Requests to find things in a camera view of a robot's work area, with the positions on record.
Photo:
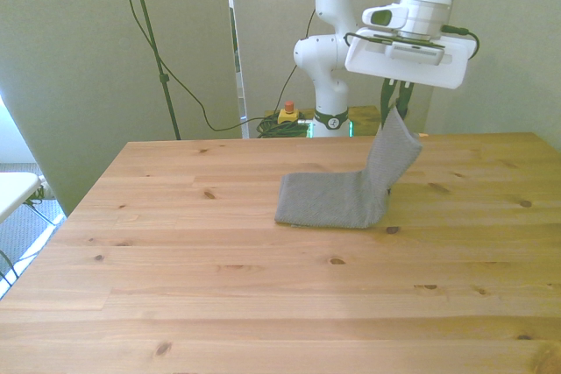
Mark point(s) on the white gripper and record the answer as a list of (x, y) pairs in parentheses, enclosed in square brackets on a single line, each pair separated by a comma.
[(372, 58)]

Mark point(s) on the grey towel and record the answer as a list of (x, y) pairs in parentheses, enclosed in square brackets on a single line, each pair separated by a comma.
[(328, 203)]

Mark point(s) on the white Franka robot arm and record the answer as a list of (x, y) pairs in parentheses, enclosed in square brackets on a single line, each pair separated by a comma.
[(328, 54)]

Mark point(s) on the yellow emergency stop button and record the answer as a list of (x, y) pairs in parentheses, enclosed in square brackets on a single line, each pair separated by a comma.
[(289, 115)]

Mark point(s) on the white vertical trim strip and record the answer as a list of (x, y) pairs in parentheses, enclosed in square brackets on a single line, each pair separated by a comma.
[(239, 85)]

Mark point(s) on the white side table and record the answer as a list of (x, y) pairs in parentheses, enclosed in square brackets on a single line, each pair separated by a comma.
[(13, 190)]

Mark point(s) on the dark camera stand pole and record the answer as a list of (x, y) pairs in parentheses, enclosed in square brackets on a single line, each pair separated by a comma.
[(151, 37)]

